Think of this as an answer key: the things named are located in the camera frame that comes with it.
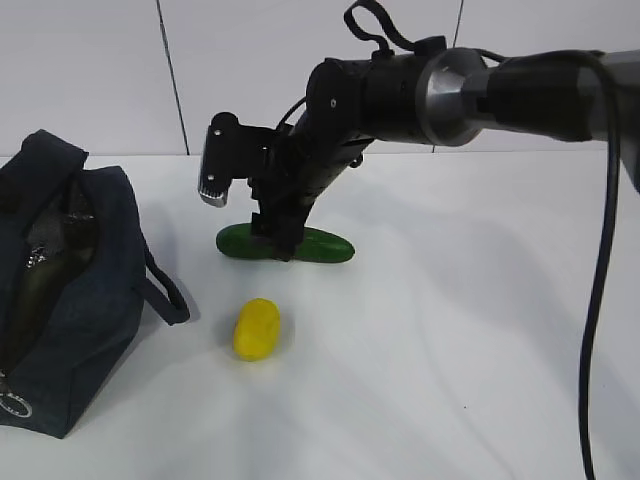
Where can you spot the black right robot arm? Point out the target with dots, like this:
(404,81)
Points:
(571,96)

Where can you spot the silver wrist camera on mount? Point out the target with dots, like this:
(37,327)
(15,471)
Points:
(232,151)

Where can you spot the yellow lemon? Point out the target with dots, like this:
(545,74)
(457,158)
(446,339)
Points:
(257,330)

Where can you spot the green cucumber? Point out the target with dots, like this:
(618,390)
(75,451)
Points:
(318,246)

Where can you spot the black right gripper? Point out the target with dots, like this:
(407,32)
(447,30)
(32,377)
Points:
(303,162)

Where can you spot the dark navy fabric lunch bag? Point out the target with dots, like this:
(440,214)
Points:
(76,275)

